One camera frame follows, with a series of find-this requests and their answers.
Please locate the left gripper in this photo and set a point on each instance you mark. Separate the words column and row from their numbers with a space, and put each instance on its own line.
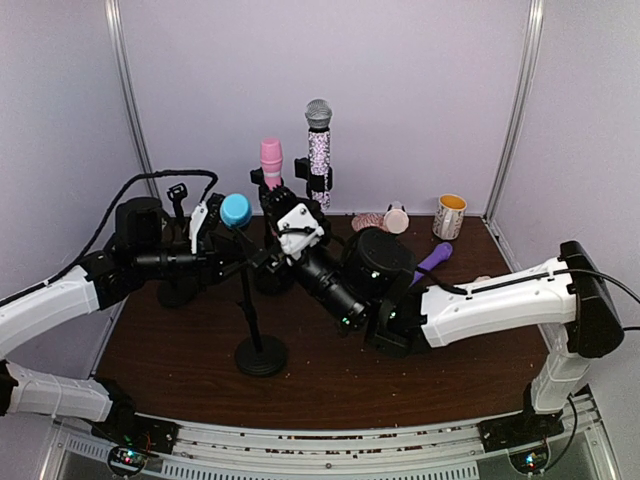
column 201, row 242

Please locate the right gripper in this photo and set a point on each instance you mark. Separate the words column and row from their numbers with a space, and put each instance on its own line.
column 275, row 201

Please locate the blue-head microphone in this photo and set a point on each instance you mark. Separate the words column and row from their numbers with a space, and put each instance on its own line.
column 235, row 211

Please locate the black blue-mic stand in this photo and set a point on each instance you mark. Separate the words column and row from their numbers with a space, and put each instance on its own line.
column 257, row 356

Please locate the purple microphone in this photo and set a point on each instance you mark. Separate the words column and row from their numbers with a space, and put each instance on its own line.
column 440, row 254

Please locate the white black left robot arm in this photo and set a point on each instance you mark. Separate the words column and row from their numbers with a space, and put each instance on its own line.
column 103, row 279

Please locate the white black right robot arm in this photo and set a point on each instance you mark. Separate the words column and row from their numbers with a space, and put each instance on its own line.
column 373, row 287

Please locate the black pink-mic stand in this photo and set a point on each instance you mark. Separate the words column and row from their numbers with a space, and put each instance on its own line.
column 268, row 282

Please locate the black glitter-mic stand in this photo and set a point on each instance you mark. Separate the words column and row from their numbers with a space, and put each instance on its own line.
column 302, row 172

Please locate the pale pink small microphone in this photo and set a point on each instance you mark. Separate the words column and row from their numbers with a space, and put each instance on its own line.
column 396, row 220

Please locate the glitter silver-head microphone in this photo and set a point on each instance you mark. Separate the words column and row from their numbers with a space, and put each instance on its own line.
column 318, row 115

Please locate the patterned ceramic bowl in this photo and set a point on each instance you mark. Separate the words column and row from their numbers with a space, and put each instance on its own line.
column 367, row 220

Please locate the white floral mug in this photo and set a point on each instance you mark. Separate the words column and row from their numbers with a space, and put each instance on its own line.
column 449, row 217

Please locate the aluminium front rail base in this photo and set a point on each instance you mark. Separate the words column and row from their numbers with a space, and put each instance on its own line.
column 452, row 450

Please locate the aluminium left corner post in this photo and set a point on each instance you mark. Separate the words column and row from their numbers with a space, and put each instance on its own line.
column 116, row 32

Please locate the aluminium corner post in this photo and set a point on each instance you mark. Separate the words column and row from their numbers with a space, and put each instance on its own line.
column 116, row 32
column 529, row 59

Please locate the aluminium right corner post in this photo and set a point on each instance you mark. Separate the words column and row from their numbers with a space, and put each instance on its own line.
column 529, row 59

